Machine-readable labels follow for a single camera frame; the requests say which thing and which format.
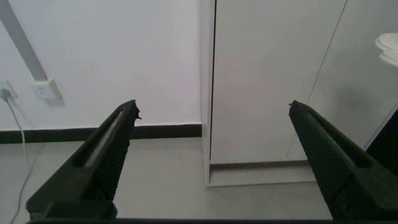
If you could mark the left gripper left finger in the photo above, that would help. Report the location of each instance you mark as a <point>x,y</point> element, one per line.
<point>107,161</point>

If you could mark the white wall socket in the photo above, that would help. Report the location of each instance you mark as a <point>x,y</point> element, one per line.
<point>46,89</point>

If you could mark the white kitchen cabinet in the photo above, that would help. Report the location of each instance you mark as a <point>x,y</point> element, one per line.
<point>206,93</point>

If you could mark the white wall plug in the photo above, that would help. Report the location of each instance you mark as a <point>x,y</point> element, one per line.
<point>5,92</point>

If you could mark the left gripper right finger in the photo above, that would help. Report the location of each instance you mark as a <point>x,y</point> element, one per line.
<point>335,161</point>

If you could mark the white cabinet door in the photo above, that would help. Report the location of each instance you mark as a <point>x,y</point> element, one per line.
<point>264,81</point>
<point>351,77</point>

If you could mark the white plate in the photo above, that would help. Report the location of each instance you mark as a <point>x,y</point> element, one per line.
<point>389,48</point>

